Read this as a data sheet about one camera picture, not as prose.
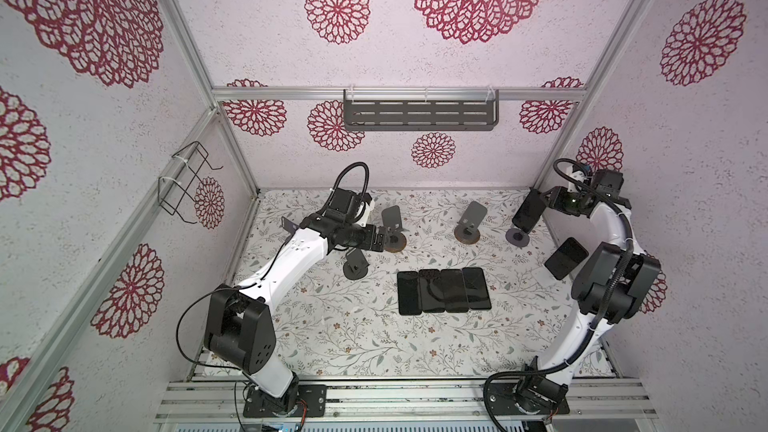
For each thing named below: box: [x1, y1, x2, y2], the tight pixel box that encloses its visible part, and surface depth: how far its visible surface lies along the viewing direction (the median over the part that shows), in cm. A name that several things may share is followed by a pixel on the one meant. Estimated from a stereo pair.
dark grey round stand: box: [343, 247, 370, 280], surface depth 96 cm
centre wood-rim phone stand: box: [381, 205, 410, 253], surface depth 102 cm
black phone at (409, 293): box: [397, 271, 422, 315], surface depth 94 cm
